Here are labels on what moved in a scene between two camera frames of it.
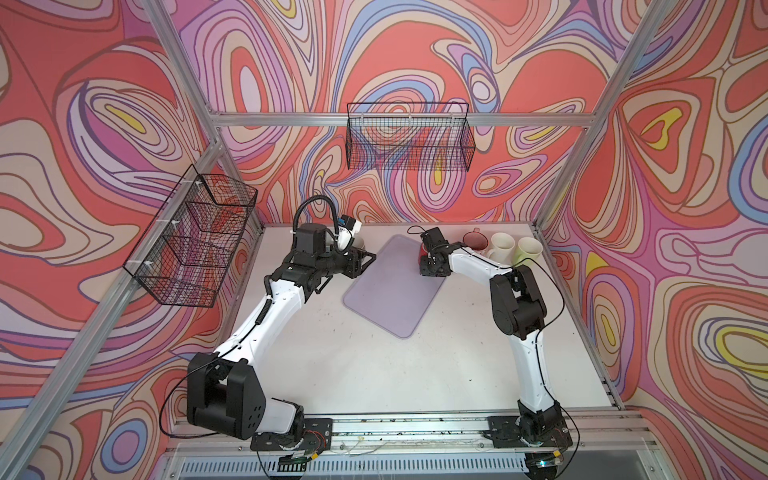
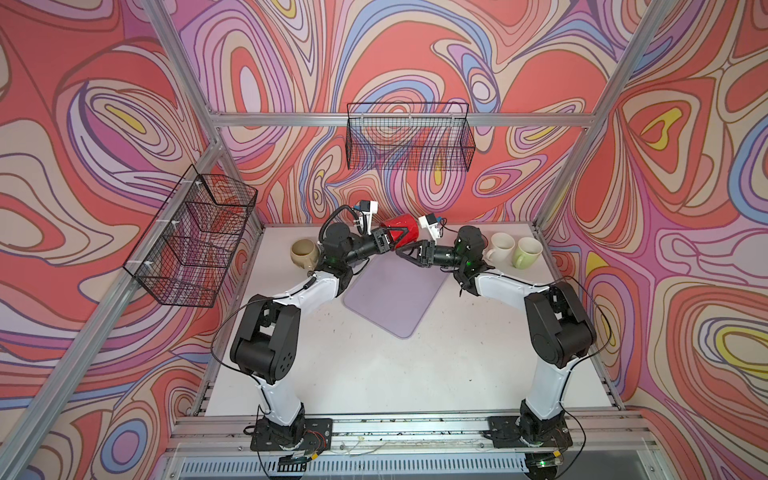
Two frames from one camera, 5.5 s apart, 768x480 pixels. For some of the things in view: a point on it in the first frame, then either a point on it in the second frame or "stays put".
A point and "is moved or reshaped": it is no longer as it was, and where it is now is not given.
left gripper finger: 364,266 -> 397,241
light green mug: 528,248 stays put
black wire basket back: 409,136 stays put
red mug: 423,252 is moved or reshaped
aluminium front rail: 603,446 stays put
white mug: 502,248 stays put
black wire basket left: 185,256 stays put
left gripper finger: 368,254 -> 399,228
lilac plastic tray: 392,292 stays put
